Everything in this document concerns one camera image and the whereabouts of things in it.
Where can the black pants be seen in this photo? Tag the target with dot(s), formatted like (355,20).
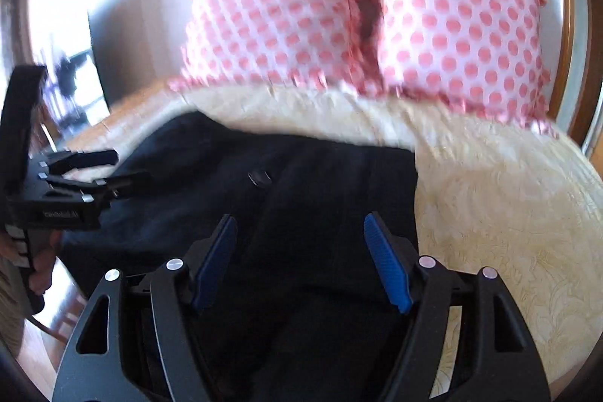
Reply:
(306,195)

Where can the wooden chair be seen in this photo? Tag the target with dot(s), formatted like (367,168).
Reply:
(70,312)

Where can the flat screen television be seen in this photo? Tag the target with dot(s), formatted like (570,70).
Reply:
(101,53)

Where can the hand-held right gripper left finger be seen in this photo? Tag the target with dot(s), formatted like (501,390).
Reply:
(215,261)

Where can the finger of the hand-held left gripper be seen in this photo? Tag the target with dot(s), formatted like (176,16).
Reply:
(82,161)
(113,185)

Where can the pink polka dot pillow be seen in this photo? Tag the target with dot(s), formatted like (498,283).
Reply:
(457,34)
(273,6)

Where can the wooden door frame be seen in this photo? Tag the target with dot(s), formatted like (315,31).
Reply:
(16,20)

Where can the cream floral bedspread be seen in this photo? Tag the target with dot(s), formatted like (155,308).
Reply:
(494,218)

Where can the person's left hand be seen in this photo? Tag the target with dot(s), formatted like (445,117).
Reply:
(47,260)

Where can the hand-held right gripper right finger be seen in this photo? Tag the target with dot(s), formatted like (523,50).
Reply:
(387,263)

